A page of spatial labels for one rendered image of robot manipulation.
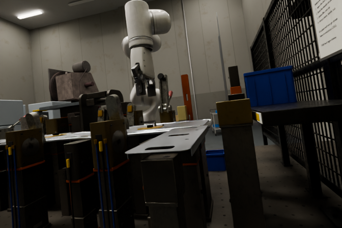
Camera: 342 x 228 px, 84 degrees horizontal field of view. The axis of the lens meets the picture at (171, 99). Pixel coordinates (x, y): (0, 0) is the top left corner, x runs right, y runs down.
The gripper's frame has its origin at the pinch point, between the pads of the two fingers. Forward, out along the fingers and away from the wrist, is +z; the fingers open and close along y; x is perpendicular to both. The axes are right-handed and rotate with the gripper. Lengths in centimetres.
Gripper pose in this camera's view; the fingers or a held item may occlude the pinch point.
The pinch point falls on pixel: (146, 93)
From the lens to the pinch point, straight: 65.9
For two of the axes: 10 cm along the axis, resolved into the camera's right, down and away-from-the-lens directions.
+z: 1.2, 9.9, -0.5
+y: -2.8, -0.2, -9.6
